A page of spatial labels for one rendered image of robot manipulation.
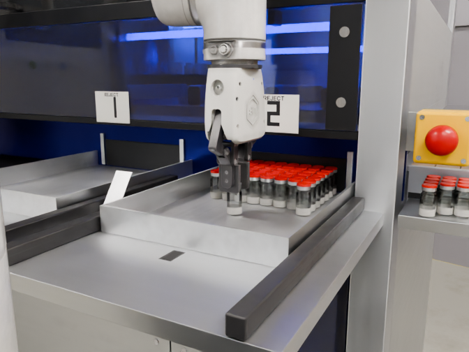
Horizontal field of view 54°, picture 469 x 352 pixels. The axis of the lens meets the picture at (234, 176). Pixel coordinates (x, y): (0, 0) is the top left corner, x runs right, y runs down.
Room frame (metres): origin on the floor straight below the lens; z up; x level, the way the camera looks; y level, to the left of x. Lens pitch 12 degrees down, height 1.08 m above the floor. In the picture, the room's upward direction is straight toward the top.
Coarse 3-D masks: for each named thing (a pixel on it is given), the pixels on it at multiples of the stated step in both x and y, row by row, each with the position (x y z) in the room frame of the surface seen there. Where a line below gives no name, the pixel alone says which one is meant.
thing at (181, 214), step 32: (160, 192) 0.67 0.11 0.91; (192, 192) 0.75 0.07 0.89; (352, 192) 0.68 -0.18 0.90; (128, 224) 0.54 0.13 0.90; (160, 224) 0.52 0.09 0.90; (192, 224) 0.50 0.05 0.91; (224, 224) 0.59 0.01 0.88; (256, 224) 0.59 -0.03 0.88; (288, 224) 0.59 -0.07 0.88; (320, 224) 0.54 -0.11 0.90; (224, 256) 0.48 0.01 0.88; (256, 256) 0.46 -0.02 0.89
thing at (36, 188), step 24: (0, 168) 0.81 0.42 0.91; (24, 168) 0.85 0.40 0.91; (48, 168) 0.90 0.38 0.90; (72, 168) 0.96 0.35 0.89; (96, 168) 0.98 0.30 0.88; (120, 168) 0.98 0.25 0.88; (168, 168) 0.83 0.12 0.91; (192, 168) 0.90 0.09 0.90; (24, 192) 0.63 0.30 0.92; (48, 192) 0.76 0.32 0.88; (72, 192) 0.76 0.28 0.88; (96, 192) 0.67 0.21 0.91
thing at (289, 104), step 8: (272, 96) 0.73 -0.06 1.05; (280, 96) 0.73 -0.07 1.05; (288, 96) 0.72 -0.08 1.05; (296, 96) 0.72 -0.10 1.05; (280, 104) 0.73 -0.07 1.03; (288, 104) 0.72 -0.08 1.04; (296, 104) 0.72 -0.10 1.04; (280, 112) 0.73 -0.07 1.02; (288, 112) 0.72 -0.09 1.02; (296, 112) 0.71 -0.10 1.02; (272, 120) 0.73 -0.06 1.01; (280, 120) 0.73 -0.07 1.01; (288, 120) 0.72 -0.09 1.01; (296, 120) 0.71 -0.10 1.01; (272, 128) 0.73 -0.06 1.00; (280, 128) 0.73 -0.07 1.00; (288, 128) 0.72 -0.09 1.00; (296, 128) 0.71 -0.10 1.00
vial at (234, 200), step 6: (240, 192) 0.63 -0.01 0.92; (228, 198) 0.63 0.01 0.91; (234, 198) 0.63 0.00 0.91; (240, 198) 0.63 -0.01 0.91; (228, 204) 0.63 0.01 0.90; (234, 204) 0.63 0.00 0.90; (240, 204) 0.63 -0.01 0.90; (228, 210) 0.63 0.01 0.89; (234, 210) 0.63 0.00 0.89; (240, 210) 0.63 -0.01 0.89
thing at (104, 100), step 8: (96, 96) 0.91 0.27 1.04; (104, 96) 0.90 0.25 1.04; (112, 96) 0.89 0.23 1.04; (120, 96) 0.88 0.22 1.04; (128, 96) 0.87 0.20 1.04; (96, 104) 0.91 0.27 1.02; (104, 104) 0.90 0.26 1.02; (112, 104) 0.89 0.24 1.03; (120, 104) 0.88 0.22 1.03; (128, 104) 0.87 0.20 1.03; (96, 112) 0.91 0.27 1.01; (104, 112) 0.90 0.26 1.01; (112, 112) 0.89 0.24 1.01; (120, 112) 0.88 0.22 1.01; (128, 112) 0.87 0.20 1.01; (104, 120) 0.90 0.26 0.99; (112, 120) 0.89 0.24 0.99; (120, 120) 0.88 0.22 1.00; (128, 120) 0.87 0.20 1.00
